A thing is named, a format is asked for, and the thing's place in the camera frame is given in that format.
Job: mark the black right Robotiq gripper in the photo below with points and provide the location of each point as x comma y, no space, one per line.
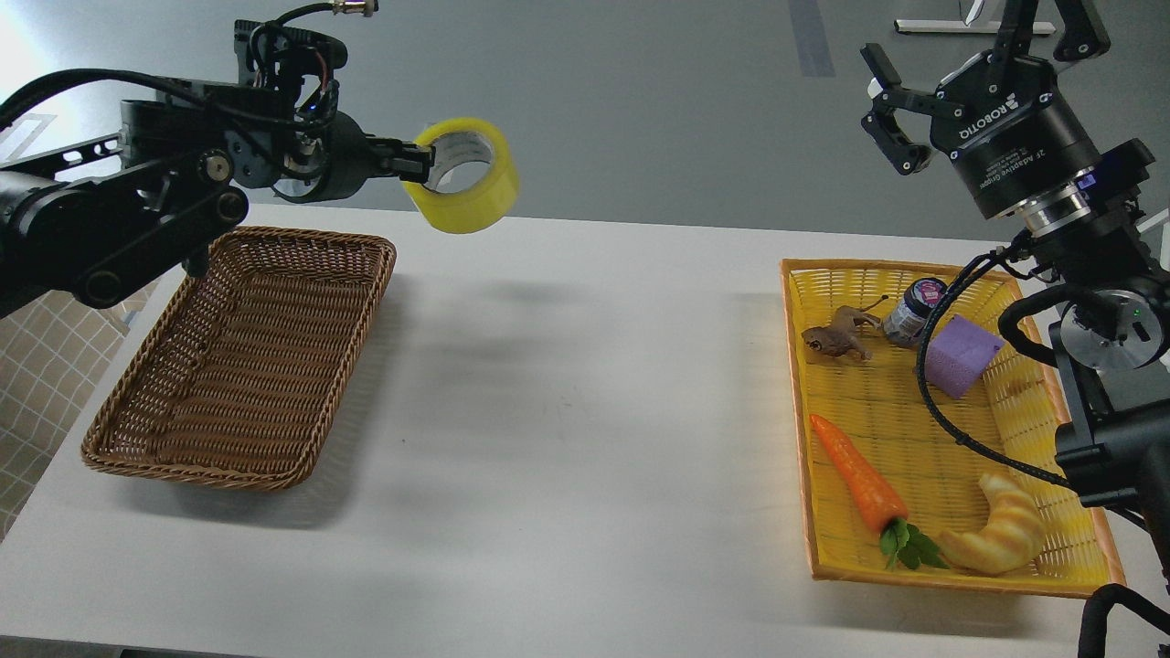
1019,128

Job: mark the white stand base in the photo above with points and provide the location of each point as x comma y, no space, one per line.
976,18

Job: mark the brown toy frog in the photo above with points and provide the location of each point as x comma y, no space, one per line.
842,336

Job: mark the yellow plastic basket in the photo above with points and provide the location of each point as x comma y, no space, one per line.
1014,408

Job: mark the orange toy carrot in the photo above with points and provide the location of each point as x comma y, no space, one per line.
881,508

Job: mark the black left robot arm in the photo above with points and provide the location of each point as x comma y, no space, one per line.
101,218

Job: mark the brown wicker basket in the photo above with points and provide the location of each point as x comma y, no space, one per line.
237,385

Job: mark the purple foam block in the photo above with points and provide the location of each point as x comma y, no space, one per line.
958,355

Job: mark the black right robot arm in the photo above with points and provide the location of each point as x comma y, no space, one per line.
1107,305

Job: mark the yellow tape roll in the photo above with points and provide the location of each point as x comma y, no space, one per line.
457,142

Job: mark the small dark jar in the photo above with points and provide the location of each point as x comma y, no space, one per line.
904,323

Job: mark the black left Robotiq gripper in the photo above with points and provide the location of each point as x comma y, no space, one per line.
354,157

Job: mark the toy croissant bread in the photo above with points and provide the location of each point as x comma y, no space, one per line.
1011,537

